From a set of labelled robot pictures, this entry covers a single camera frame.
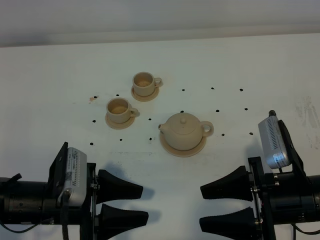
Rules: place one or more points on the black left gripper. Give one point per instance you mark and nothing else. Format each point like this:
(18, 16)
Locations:
(111, 221)

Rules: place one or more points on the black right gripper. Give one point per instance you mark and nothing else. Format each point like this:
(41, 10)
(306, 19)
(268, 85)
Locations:
(283, 197)

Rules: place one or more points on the beige ceramic teapot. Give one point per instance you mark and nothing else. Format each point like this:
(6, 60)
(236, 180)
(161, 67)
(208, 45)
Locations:
(183, 131)

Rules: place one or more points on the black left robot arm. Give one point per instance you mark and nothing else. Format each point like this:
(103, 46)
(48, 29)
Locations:
(27, 203)

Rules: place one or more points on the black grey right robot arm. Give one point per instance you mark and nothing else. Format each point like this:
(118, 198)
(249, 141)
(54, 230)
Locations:
(313, 196)

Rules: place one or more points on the beige teapot saucer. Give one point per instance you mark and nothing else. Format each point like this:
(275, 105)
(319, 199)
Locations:
(182, 153)

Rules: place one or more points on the beige near cup saucer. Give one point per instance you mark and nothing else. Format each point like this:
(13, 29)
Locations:
(118, 126)

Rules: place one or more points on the beige cup saucer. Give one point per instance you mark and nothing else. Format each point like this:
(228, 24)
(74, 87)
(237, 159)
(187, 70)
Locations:
(145, 98)
(118, 126)

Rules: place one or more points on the beige near teacup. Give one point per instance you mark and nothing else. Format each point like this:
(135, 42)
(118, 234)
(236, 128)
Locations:
(119, 110)

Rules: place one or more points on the beige teacup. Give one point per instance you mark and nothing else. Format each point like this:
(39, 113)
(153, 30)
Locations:
(119, 110)
(145, 84)

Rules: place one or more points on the beige far cup saucer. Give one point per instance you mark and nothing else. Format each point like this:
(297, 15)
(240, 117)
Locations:
(145, 98)

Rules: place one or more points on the beige far teacup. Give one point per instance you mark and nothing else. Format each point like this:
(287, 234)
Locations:
(145, 84)

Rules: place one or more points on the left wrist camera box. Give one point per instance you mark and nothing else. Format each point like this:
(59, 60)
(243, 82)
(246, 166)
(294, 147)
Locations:
(75, 177)

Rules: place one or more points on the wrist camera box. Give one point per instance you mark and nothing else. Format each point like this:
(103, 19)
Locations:
(273, 144)
(75, 177)

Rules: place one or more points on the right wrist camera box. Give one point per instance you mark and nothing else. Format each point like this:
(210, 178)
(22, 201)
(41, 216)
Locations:
(273, 144)

